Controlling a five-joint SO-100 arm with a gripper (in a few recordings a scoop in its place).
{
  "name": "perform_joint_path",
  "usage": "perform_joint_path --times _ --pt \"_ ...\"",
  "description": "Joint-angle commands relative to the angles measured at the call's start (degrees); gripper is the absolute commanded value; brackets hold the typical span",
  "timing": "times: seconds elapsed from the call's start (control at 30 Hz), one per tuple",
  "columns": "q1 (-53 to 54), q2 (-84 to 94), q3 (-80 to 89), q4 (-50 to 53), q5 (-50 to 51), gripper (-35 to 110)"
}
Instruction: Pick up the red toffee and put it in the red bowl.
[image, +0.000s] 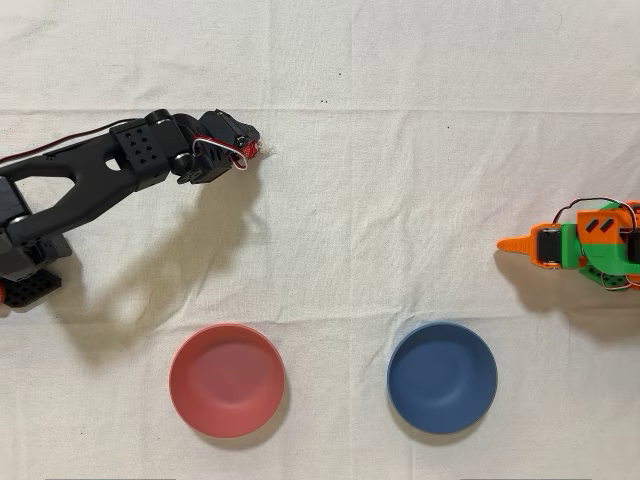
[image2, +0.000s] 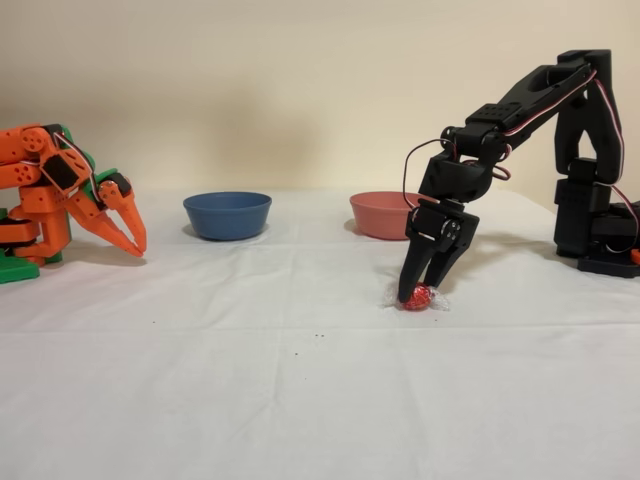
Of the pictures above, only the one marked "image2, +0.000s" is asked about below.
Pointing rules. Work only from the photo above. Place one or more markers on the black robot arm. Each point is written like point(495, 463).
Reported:
point(607, 90)

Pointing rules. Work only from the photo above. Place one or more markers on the red candy ball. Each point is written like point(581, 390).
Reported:
point(421, 301)

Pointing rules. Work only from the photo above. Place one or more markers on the orange table clamp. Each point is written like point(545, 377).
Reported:
point(636, 255)

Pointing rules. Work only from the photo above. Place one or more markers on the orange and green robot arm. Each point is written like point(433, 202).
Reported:
point(45, 200)

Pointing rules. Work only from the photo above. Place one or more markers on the green and orange gripper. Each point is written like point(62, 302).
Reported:
point(106, 201)

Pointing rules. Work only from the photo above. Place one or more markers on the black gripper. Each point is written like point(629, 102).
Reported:
point(434, 223)

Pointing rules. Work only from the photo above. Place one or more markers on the red bowl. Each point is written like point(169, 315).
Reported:
point(375, 215)

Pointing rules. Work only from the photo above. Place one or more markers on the white tablecloth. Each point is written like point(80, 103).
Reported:
point(300, 390)

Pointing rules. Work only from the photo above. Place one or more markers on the blue bowl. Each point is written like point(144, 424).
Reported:
point(227, 220)

